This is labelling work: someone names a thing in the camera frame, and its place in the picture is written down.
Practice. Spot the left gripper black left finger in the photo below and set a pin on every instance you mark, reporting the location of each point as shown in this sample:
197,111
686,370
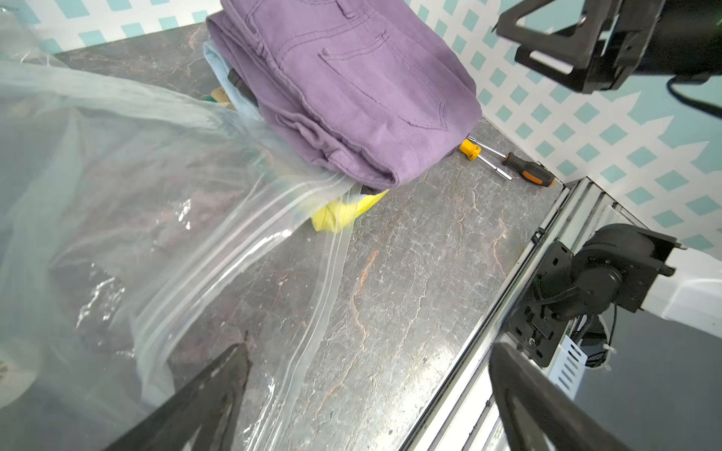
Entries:
202,415

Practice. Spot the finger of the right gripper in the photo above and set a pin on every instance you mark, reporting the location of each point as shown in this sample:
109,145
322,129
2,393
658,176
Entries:
577,80
553,28

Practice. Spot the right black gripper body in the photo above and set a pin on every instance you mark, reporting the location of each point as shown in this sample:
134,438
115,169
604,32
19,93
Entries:
657,38

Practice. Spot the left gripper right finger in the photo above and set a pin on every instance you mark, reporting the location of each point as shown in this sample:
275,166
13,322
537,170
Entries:
537,415

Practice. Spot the clear plastic vacuum bag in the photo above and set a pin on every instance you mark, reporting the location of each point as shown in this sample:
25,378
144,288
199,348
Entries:
143,232

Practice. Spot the purple garment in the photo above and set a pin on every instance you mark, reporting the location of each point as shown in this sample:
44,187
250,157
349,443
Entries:
364,88

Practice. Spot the yellow green garment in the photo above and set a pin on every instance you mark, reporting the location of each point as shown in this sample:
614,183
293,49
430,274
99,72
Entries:
339,214

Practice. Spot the light blue garment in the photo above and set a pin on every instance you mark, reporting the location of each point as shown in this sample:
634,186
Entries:
221,67

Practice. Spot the dark grey denim trousers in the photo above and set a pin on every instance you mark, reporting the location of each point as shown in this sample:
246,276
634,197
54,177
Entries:
243,89

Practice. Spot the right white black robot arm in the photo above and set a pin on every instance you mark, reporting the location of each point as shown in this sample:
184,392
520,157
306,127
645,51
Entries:
620,266

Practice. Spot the white round bag valve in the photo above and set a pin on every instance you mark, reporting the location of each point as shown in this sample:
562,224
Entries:
21,363

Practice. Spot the yellow black screwdriver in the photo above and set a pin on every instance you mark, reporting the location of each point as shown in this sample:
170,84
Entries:
473,151

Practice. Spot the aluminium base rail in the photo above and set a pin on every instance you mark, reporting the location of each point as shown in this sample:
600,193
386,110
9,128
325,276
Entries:
463,415

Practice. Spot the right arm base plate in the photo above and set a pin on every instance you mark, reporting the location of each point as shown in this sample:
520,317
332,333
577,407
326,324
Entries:
531,325

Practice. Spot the black handled screwdriver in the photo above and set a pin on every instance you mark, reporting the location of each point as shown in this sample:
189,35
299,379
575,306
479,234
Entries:
531,171

